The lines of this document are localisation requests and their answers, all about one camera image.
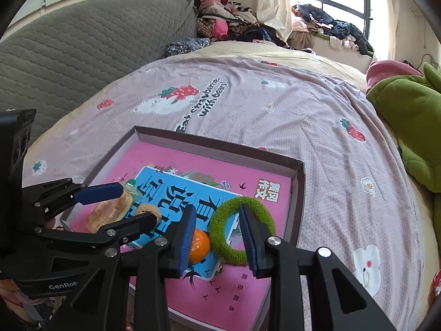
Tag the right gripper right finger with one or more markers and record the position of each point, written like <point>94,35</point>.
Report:
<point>337,300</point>

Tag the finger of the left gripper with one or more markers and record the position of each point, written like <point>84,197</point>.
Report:
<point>54,197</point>
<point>121,232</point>

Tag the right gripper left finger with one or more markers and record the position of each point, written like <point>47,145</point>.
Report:
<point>100,300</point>

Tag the cracker pack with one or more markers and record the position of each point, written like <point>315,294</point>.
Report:
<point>110,211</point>

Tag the walnut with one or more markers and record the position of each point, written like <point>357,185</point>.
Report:
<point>147,208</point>

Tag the orange tangerine with leaves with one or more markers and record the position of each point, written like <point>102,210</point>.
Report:
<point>200,246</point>

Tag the person left hand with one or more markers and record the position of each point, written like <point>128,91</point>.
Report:
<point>16,301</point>

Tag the candy wrappers pile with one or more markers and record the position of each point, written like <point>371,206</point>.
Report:
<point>435,288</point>

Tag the dark shallow box tray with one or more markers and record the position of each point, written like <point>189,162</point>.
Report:
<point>225,223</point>

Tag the pink strawberry bedsheet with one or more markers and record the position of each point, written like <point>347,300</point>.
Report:
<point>358,201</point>

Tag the grey quilted headboard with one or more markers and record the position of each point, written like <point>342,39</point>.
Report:
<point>60,60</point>

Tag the dark patterned cloth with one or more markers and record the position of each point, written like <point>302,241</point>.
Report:
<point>186,46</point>

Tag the green fleece blanket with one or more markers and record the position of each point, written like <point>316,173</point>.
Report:
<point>411,107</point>

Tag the pink pillow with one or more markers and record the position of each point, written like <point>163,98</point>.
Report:
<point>380,70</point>

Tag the clothes pile by headboard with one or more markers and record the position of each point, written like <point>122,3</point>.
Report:
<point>222,20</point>

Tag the left cream curtain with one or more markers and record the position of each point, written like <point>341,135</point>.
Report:
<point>276,14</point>

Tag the clothes pile on windowsill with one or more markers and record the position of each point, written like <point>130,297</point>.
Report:
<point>319,22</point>

